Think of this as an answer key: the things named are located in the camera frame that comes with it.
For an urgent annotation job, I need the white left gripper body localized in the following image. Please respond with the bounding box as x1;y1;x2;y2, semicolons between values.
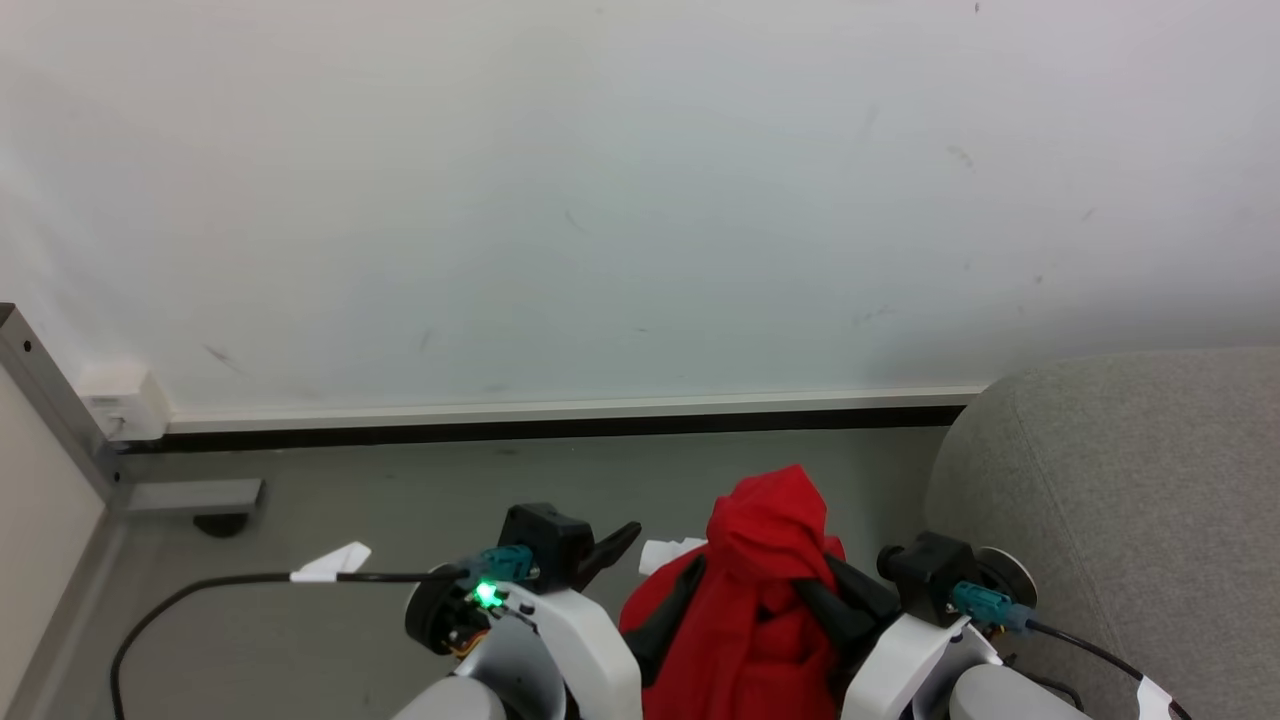
500;586;643;720

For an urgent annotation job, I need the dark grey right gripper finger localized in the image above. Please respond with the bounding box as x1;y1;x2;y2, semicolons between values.
790;578;873;693
826;555;902;628

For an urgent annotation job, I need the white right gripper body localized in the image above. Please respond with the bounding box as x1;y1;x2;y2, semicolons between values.
840;612;1002;720

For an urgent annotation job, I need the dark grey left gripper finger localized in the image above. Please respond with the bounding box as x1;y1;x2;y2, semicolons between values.
573;521;642;592
621;552;708;690

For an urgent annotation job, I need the red clothing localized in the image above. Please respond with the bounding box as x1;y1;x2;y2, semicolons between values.
619;464;847;720

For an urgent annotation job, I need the white and black baseboard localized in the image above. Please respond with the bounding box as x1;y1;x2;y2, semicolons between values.
160;384;993;453

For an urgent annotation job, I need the grey fabric sofa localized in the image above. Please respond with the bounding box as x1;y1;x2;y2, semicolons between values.
924;346;1280;720

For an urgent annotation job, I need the beige panel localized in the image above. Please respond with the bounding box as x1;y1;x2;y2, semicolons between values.
0;364;109;720

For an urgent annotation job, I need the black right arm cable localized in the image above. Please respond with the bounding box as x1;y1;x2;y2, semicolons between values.
950;583;1197;720

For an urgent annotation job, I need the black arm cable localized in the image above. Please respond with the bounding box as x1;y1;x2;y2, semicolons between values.
110;543;537;720
950;583;1197;720

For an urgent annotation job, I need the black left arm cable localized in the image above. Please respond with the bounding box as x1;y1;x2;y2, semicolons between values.
110;543;537;720

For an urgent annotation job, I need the white wall box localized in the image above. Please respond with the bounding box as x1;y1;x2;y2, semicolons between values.
77;361;174;444

